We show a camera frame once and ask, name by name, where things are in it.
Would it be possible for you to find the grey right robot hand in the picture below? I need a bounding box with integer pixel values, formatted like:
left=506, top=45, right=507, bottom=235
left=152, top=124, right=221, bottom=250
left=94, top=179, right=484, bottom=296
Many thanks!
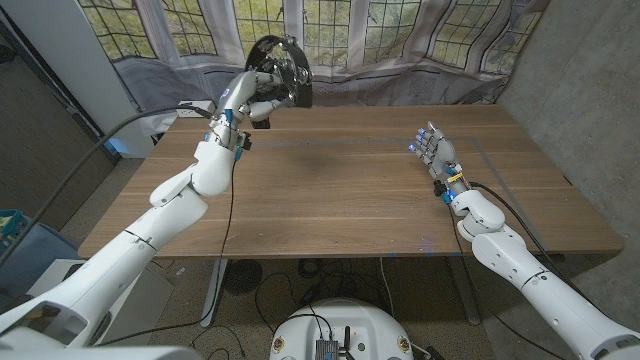
left=407, top=120, right=464, bottom=189

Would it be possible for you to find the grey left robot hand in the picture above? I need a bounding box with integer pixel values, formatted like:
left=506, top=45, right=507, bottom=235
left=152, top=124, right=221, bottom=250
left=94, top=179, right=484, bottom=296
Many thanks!
left=216, top=69, right=296, bottom=124

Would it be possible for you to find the black half-moon tambourine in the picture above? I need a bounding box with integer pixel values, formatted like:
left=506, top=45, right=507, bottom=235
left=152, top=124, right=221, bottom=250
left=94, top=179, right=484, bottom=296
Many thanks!
left=243, top=34, right=314, bottom=130

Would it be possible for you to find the white power strip box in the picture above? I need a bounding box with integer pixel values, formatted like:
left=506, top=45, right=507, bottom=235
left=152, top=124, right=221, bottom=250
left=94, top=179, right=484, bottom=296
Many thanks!
left=175, top=100, right=217, bottom=119

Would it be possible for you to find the printed window backdrop cloth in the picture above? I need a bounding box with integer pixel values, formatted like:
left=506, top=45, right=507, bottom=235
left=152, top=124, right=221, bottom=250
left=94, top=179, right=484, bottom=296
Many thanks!
left=77, top=0, right=551, bottom=119

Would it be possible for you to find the grey table leg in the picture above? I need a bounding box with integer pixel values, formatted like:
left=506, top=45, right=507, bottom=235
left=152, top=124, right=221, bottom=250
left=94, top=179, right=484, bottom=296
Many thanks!
left=446, top=255, right=482, bottom=326

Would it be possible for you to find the round black floor fan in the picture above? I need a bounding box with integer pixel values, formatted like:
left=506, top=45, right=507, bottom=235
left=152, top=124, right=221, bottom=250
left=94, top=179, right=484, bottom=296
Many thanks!
left=223, top=258, right=264, bottom=296

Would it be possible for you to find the white robot torso base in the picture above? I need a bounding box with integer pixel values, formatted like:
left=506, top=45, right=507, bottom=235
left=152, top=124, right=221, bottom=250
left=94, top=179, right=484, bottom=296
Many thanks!
left=269, top=298, right=415, bottom=360

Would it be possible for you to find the white table leg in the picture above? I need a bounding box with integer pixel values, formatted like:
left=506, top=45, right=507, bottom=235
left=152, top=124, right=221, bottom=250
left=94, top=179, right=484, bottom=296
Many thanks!
left=200, top=258, right=229, bottom=329

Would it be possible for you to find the small silver computer box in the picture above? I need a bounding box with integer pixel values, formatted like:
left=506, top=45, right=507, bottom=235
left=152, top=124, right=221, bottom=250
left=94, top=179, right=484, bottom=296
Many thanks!
left=313, top=338, right=340, bottom=360

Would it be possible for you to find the white pedal platform box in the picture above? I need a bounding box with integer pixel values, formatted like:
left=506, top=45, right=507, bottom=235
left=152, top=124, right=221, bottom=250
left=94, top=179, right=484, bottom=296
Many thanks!
left=27, top=258, right=175, bottom=348

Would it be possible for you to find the teal plastic basket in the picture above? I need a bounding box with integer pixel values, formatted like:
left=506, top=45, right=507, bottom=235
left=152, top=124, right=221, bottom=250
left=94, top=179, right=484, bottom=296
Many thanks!
left=0, top=208, right=29, bottom=256

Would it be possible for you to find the blue padded seat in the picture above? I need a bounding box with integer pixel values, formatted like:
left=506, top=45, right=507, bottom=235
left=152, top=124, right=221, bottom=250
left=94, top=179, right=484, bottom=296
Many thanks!
left=0, top=222, right=81, bottom=301

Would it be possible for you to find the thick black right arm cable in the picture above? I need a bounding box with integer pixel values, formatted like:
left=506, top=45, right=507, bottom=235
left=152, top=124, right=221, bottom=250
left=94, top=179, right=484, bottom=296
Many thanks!
left=469, top=181, right=601, bottom=311

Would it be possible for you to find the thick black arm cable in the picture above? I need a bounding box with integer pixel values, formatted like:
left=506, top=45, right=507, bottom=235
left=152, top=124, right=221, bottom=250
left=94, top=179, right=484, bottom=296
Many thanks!
left=469, top=181, right=601, bottom=311
left=0, top=104, right=216, bottom=266

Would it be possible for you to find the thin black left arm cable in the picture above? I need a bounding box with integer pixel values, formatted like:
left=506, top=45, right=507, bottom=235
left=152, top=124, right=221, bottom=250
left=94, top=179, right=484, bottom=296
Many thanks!
left=94, top=149, right=241, bottom=347

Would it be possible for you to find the white floor cable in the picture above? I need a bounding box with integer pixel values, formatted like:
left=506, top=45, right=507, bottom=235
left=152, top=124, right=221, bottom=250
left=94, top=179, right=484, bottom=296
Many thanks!
left=378, top=257, right=396, bottom=319

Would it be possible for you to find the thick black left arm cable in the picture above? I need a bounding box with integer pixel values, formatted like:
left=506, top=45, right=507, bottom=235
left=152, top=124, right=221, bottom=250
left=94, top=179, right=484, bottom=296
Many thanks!
left=0, top=104, right=216, bottom=266

